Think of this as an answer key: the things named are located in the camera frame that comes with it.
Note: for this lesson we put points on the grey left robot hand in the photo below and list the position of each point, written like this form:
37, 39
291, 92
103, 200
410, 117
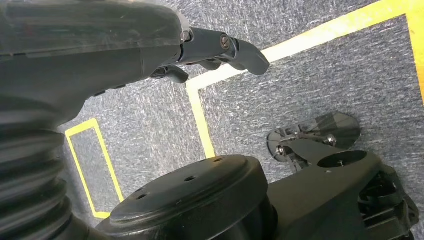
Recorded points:
82, 33

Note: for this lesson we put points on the yellow floor tape rectangle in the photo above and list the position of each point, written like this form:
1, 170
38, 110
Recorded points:
81, 172

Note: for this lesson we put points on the black round robot hip housing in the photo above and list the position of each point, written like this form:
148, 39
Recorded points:
192, 198

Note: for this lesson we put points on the black robot foot plate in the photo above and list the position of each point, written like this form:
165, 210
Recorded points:
331, 127

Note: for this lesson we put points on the black robot leg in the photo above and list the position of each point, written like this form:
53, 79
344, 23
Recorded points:
324, 198

